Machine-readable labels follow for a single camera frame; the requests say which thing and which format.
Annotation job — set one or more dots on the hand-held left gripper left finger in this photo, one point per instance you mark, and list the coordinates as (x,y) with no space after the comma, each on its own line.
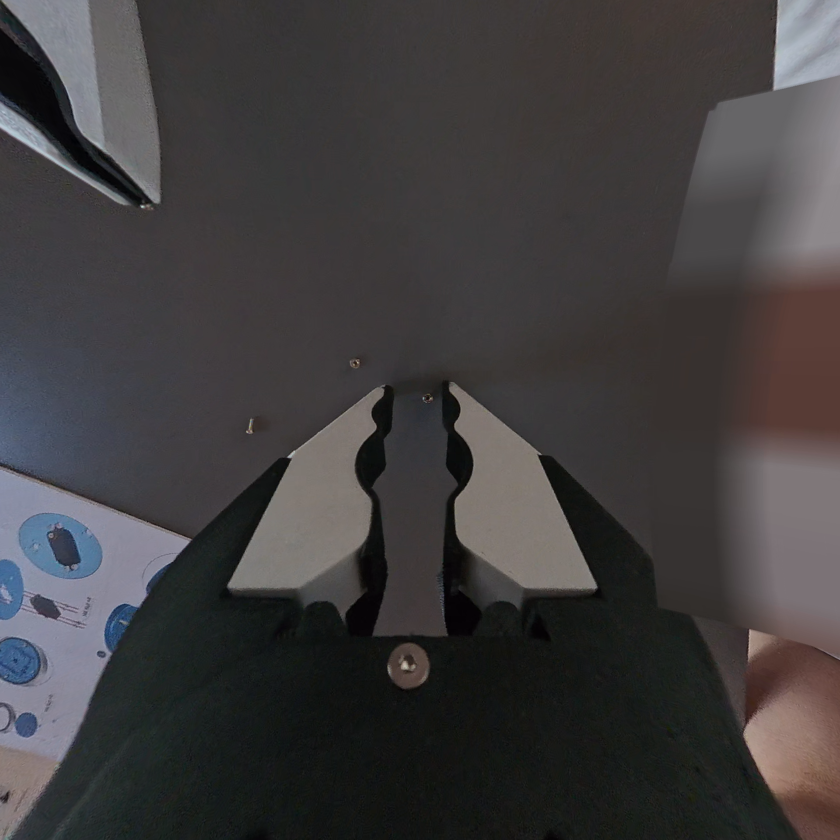
(302,525)

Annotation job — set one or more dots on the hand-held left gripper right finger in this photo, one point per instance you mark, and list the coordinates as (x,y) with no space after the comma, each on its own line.
(525,525)

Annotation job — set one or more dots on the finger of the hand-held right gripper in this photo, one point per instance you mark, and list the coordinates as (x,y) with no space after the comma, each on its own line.
(39,141)
(111,79)

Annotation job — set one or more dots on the dark grey desk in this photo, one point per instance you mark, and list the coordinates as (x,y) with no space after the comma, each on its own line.
(394,197)

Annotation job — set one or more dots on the assembly guide booklet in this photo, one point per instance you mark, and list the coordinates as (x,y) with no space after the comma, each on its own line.
(98,643)

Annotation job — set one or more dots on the person's bare leg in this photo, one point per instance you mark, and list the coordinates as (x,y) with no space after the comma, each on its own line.
(800,754)

